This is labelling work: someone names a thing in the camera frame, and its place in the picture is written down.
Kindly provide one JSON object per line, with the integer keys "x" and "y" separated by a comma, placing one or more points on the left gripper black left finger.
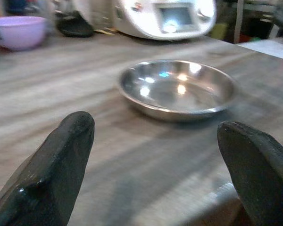
{"x": 49, "y": 169}

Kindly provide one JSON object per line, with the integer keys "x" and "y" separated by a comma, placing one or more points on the black rounded object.
{"x": 73, "y": 28}

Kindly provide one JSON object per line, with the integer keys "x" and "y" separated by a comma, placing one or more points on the green bag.
{"x": 218, "y": 31}

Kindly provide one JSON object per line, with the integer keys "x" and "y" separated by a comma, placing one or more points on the round stainless steel plate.
{"x": 179, "y": 94}

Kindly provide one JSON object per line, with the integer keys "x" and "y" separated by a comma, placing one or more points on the small purple plastic bowl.
{"x": 19, "y": 33}

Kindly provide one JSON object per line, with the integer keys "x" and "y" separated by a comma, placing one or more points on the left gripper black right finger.
{"x": 261, "y": 174}

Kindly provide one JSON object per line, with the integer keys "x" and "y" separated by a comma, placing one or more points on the white kitchen cooking machine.
{"x": 143, "y": 21}

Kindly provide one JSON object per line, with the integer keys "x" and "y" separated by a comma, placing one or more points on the white side table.
{"x": 271, "y": 49}

